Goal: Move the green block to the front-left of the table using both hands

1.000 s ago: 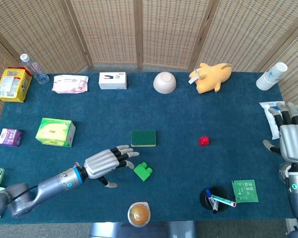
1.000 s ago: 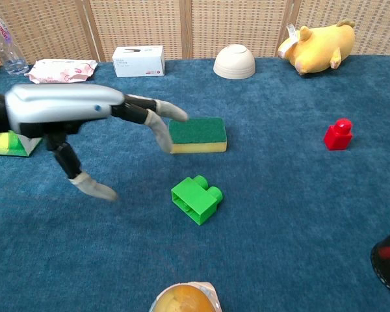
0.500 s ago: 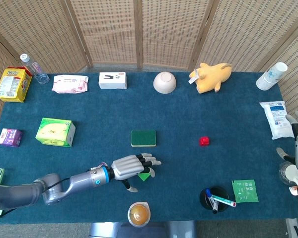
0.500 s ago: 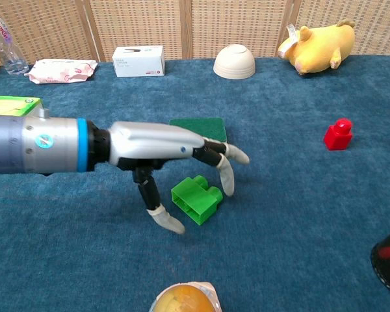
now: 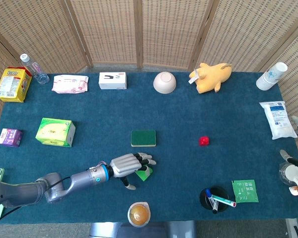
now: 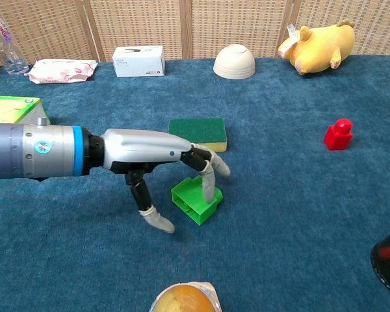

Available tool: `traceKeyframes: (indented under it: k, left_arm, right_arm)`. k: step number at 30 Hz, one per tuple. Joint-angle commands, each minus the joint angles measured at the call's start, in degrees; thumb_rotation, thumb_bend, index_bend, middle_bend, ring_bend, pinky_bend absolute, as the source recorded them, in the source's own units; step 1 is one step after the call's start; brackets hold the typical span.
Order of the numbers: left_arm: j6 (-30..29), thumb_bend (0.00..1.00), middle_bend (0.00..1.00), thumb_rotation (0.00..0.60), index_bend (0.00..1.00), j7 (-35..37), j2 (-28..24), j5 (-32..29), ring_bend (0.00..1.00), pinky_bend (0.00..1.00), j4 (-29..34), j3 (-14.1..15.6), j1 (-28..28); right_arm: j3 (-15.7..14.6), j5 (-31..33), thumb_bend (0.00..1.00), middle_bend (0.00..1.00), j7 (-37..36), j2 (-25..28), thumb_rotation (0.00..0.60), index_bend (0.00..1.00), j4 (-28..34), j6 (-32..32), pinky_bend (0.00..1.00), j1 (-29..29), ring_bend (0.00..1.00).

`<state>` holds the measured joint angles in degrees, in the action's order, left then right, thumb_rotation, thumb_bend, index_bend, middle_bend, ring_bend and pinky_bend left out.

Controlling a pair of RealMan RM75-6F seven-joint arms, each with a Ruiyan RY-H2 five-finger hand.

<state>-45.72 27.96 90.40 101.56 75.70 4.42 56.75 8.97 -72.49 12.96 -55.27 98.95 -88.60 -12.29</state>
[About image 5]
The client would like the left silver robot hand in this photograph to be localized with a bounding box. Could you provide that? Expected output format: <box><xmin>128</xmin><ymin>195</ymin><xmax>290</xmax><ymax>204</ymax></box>
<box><xmin>110</xmin><ymin>152</ymin><xmax>157</xmax><ymax>190</ymax></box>

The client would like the green plastic building block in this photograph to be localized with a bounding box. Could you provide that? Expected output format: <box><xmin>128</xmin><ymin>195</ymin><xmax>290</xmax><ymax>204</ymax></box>
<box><xmin>135</xmin><ymin>166</ymin><xmax>154</xmax><ymax>182</ymax></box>

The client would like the green and yellow sponge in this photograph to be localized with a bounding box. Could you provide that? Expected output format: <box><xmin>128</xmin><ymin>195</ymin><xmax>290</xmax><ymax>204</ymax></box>
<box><xmin>131</xmin><ymin>130</ymin><xmax>156</xmax><ymax>148</ymax></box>

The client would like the orange bowl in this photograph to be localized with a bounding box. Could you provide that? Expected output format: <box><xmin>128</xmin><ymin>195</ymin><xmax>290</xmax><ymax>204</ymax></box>
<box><xmin>128</xmin><ymin>201</ymin><xmax>151</xmax><ymax>228</ymax></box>

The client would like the clear glass cup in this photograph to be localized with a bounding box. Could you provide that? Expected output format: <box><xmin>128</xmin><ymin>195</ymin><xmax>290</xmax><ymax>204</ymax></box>
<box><xmin>279</xmin><ymin>162</ymin><xmax>298</xmax><ymax>186</ymax></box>

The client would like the white cotton pad bag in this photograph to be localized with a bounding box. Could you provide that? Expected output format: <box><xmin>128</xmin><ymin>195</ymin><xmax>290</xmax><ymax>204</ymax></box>
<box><xmin>259</xmin><ymin>100</ymin><xmax>298</xmax><ymax>140</ymax></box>

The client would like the blue table cloth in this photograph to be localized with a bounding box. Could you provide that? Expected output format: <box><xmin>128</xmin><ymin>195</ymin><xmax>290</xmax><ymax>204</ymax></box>
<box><xmin>0</xmin><ymin>71</ymin><xmax>298</xmax><ymax>225</ymax></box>

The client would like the grey robot torso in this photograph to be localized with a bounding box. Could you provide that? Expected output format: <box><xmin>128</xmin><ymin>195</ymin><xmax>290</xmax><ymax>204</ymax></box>
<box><xmin>89</xmin><ymin>220</ymin><xmax>197</xmax><ymax>238</ymax></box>

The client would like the green tea packet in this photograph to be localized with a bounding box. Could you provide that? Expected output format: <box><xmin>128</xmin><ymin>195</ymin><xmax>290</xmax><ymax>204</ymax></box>
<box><xmin>231</xmin><ymin>179</ymin><xmax>259</xmax><ymax>204</ymax></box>

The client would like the green tissue box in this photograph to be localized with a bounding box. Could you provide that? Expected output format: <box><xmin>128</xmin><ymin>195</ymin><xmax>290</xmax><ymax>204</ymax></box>
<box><xmin>35</xmin><ymin>117</ymin><xmax>76</xmax><ymax>148</ymax></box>

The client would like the white paper cup stack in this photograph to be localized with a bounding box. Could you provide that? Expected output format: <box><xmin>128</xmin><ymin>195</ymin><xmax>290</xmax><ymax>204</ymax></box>
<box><xmin>256</xmin><ymin>61</ymin><xmax>288</xmax><ymax>91</ymax></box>

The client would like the white stapler box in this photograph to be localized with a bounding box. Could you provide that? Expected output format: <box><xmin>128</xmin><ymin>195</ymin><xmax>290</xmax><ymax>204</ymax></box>
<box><xmin>98</xmin><ymin>71</ymin><xmax>127</xmax><ymax>90</ymax></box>

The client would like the black pen holder cup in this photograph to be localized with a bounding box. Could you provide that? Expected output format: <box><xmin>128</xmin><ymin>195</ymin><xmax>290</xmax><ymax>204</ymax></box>
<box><xmin>199</xmin><ymin>186</ymin><xmax>230</xmax><ymax>213</ymax></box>

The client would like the beige upturned bowl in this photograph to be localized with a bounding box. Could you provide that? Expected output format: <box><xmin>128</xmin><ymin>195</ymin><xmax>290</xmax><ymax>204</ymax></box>
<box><xmin>152</xmin><ymin>71</ymin><xmax>177</xmax><ymax>94</ymax></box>

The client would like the blue capped marker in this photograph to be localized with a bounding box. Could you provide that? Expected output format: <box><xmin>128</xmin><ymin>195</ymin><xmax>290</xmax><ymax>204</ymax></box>
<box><xmin>205</xmin><ymin>188</ymin><xmax>219</xmax><ymax>215</ymax></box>

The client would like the green marker with red cap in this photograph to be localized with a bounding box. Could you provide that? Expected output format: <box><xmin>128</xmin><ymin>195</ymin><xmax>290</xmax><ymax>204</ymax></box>
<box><xmin>212</xmin><ymin>194</ymin><xmax>237</xmax><ymax>208</ymax></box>

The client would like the pink wet wipes pack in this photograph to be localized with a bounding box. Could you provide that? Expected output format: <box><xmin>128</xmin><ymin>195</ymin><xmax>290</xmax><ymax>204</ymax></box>
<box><xmin>51</xmin><ymin>74</ymin><xmax>89</xmax><ymax>94</ymax></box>

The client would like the yellow plush pig toy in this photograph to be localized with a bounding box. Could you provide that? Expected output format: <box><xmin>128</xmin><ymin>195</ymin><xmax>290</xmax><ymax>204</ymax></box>
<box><xmin>188</xmin><ymin>62</ymin><xmax>232</xmax><ymax>94</ymax></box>

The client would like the purple small box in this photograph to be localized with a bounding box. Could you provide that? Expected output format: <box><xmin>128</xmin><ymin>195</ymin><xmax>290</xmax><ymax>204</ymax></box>
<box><xmin>0</xmin><ymin>128</ymin><xmax>23</xmax><ymax>148</ymax></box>

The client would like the clear plastic water bottle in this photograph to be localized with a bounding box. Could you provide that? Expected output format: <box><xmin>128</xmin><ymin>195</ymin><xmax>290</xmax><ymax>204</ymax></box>
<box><xmin>20</xmin><ymin>54</ymin><xmax>50</xmax><ymax>85</ymax></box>

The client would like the wicker folding screen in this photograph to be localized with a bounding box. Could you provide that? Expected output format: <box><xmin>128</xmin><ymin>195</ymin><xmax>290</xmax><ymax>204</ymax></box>
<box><xmin>0</xmin><ymin>0</ymin><xmax>298</xmax><ymax>124</ymax></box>

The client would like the yellow and red snack box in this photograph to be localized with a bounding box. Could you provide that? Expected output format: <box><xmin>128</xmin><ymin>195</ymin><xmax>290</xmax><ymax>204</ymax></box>
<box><xmin>0</xmin><ymin>66</ymin><xmax>32</xmax><ymax>103</ymax></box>

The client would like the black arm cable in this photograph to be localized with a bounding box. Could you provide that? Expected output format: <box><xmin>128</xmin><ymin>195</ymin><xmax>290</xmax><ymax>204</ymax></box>
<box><xmin>0</xmin><ymin>176</ymin><xmax>72</xmax><ymax>233</ymax></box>

